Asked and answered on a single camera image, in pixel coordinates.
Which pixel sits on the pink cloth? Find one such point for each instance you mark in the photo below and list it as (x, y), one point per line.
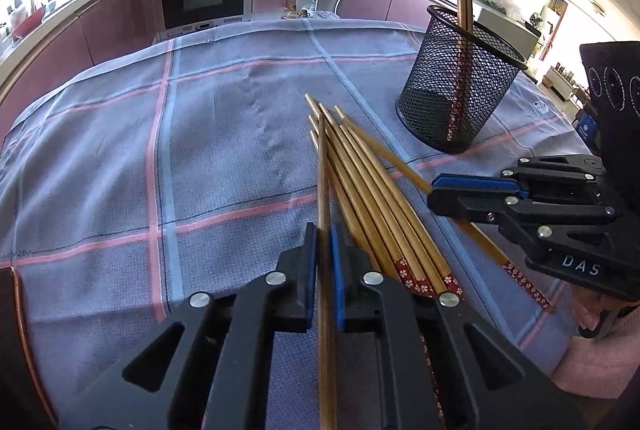
(600, 365)

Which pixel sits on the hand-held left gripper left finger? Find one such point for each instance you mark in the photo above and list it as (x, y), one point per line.
(311, 265)

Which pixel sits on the black mesh utensil holder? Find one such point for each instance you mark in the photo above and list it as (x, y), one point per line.
(435, 75)

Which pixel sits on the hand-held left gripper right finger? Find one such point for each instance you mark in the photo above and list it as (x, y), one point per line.
(336, 280)

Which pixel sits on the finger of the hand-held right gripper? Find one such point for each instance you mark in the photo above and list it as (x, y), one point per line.
(475, 186)
(470, 206)

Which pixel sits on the grey cabinet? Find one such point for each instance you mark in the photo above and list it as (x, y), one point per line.
(510, 32)

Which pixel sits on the grey checked tablecloth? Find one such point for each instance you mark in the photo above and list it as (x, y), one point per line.
(225, 135)

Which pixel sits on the bunch of wooden chopsticks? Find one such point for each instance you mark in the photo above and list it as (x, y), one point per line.
(370, 210)

